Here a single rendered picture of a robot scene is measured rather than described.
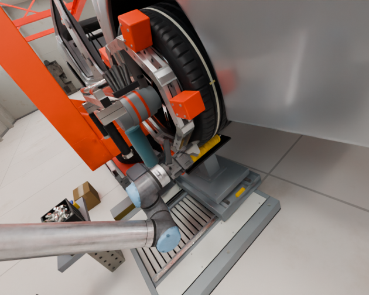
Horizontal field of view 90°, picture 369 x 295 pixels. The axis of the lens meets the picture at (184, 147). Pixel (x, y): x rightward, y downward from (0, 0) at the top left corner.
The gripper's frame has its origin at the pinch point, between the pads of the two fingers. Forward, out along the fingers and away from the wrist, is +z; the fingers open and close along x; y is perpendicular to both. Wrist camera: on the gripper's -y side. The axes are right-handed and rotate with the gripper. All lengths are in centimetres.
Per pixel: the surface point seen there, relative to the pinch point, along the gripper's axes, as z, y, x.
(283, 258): 2, 69, -21
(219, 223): -7, 40, -39
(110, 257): -68, 13, -62
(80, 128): -36, -57, -34
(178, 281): -43, 44, -35
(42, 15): 89, -834, -458
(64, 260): -75, 1, -26
